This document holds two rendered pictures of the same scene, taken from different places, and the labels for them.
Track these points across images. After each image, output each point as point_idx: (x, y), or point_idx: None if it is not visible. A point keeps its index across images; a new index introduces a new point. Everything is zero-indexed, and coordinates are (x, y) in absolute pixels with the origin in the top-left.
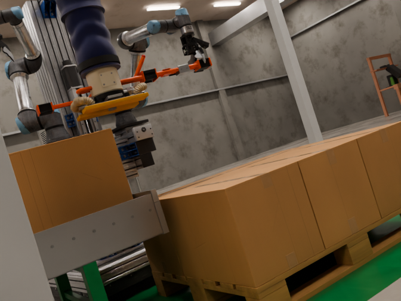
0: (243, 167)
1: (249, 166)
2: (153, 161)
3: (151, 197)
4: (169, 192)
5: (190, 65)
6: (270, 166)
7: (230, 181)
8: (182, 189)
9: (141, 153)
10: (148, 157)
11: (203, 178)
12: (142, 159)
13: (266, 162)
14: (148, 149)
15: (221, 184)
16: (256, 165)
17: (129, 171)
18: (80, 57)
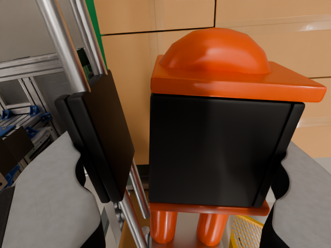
0: (175, 15)
1: (210, 26)
2: (19, 130)
3: None
4: (142, 129)
5: (223, 231)
6: (317, 75)
7: (298, 128)
8: None
9: (15, 159)
10: (16, 141)
11: (109, 62)
12: (22, 153)
13: (241, 9)
14: (1, 146)
15: (297, 139)
16: (230, 24)
17: (19, 162)
18: None
